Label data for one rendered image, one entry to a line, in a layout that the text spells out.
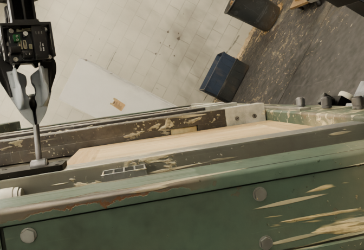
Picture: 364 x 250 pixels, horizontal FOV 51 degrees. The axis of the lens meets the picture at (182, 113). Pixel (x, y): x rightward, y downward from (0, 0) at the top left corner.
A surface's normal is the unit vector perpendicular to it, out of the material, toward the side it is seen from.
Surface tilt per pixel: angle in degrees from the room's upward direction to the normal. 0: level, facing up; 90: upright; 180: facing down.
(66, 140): 90
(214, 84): 91
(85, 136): 90
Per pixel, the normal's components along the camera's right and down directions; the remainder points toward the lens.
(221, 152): 0.14, 0.04
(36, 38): 0.47, -0.02
